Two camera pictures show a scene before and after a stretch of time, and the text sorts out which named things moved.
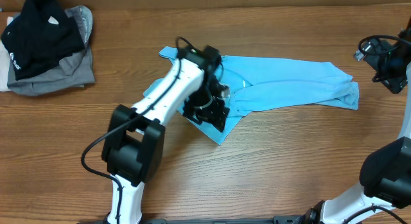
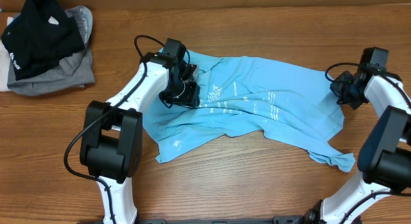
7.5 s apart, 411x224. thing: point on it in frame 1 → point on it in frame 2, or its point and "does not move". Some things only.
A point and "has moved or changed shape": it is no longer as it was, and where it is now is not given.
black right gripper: [398, 81] → [336, 87]
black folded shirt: [40, 36] does not move
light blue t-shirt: [253, 85] has moved or changed shape
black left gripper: [213, 112] → [190, 97]
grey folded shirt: [72, 72] does not move
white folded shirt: [5, 63] does not move
